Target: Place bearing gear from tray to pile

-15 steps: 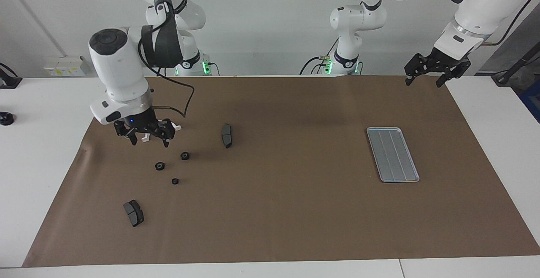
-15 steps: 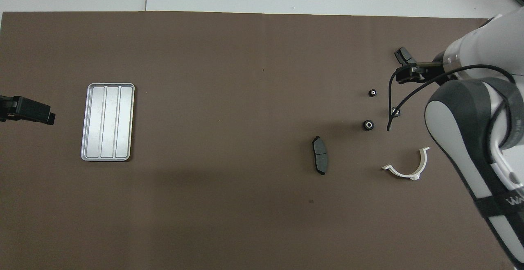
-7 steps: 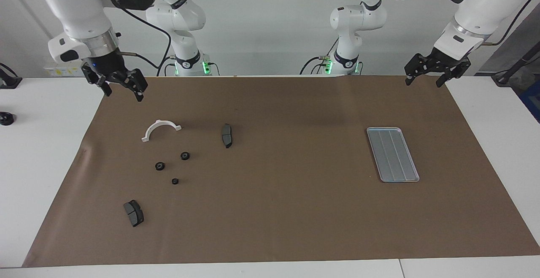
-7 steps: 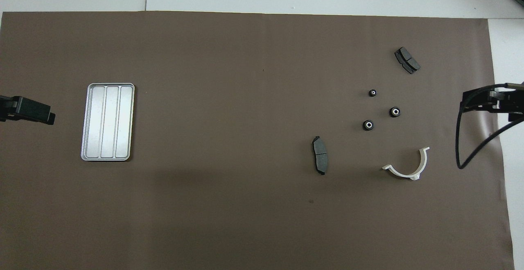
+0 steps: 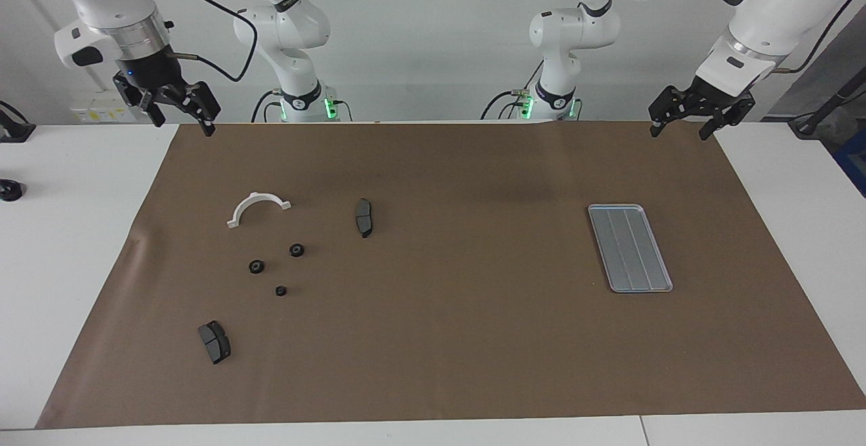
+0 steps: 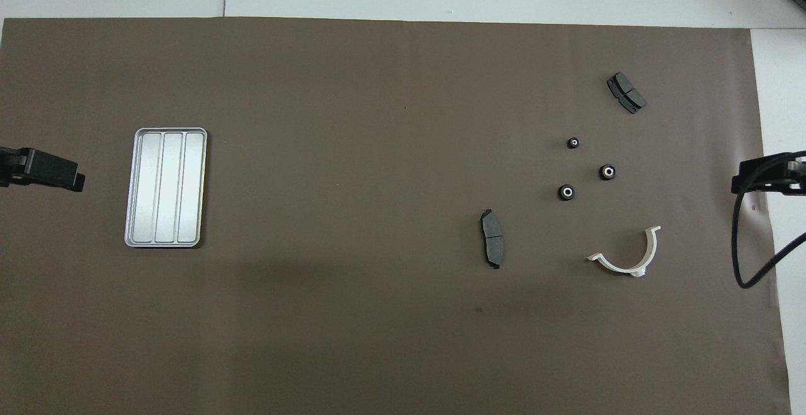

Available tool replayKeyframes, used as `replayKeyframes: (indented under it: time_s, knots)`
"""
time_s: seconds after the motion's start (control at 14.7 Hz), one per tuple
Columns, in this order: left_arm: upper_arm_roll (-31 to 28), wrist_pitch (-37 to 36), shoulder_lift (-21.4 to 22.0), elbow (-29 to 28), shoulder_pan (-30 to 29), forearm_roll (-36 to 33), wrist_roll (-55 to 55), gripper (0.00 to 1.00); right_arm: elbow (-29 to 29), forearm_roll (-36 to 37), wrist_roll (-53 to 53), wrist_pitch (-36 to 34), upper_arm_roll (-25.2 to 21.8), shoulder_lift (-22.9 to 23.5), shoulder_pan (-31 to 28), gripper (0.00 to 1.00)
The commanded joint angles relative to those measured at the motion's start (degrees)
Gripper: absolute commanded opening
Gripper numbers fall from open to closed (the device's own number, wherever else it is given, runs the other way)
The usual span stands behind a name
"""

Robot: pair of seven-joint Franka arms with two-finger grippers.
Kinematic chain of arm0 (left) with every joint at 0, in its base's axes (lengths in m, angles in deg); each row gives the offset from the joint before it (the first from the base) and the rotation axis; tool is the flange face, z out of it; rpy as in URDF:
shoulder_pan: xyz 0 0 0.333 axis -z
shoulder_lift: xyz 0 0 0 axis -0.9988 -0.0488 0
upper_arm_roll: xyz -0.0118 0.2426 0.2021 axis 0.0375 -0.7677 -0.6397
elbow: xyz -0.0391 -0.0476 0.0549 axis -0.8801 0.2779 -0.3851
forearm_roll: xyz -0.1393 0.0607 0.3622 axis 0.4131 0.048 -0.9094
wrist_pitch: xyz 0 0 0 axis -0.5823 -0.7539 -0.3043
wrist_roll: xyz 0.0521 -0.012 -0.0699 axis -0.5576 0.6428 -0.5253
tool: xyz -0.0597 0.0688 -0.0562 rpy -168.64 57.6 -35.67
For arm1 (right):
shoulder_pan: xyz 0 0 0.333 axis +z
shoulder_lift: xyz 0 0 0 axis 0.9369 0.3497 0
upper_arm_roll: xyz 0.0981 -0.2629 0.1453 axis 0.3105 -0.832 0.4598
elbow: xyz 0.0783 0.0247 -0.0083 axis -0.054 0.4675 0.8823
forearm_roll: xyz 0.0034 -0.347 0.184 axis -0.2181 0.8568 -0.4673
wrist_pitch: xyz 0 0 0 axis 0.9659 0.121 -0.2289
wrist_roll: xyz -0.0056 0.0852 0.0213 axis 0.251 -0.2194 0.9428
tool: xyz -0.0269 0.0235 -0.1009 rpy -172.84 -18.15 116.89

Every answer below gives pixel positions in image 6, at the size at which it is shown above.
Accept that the silver metal tray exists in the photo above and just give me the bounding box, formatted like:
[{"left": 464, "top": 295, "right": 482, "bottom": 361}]
[{"left": 124, "top": 127, "right": 208, "bottom": 249}]

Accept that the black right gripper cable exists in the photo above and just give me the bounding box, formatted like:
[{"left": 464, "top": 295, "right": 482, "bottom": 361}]
[{"left": 732, "top": 154, "right": 806, "bottom": 288}]

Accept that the dark grey brake pad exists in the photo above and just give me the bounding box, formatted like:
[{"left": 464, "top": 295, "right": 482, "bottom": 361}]
[
  {"left": 606, "top": 72, "right": 648, "bottom": 115},
  {"left": 480, "top": 208, "right": 506, "bottom": 270}
]

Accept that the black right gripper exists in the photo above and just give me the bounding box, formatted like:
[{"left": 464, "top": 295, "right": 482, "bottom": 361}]
[{"left": 731, "top": 151, "right": 806, "bottom": 195}]

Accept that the brown paper mat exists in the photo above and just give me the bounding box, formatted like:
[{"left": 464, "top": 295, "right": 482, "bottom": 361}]
[{"left": 0, "top": 17, "right": 793, "bottom": 415}]

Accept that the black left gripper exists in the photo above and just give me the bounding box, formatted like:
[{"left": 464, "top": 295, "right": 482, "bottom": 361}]
[{"left": 0, "top": 147, "right": 86, "bottom": 192}]

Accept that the white curved plastic bracket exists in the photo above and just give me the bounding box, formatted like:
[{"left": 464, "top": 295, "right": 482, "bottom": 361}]
[{"left": 587, "top": 225, "right": 662, "bottom": 278}]

